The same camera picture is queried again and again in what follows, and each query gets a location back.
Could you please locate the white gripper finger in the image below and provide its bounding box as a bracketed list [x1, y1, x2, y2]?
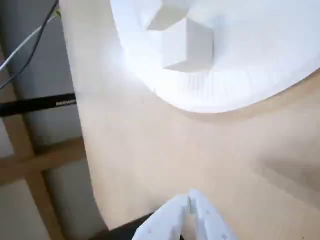
[187, 188, 238, 240]
[134, 194, 190, 240]

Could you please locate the white cube block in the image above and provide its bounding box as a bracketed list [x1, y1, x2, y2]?
[159, 17, 215, 74]
[145, 0, 191, 33]

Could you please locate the white paper plate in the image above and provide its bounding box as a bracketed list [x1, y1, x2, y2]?
[109, 0, 320, 114]

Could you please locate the black bar with white lettering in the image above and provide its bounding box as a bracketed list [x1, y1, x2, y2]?
[0, 92, 77, 117]

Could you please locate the brown wooden frame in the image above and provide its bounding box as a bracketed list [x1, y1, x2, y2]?
[0, 47, 111, 240]

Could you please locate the thin black cable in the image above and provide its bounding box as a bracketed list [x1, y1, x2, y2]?
[0, 0, 60, 90]

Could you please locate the thin white cable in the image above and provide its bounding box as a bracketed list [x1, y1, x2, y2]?
[0, 14, 61, 71]

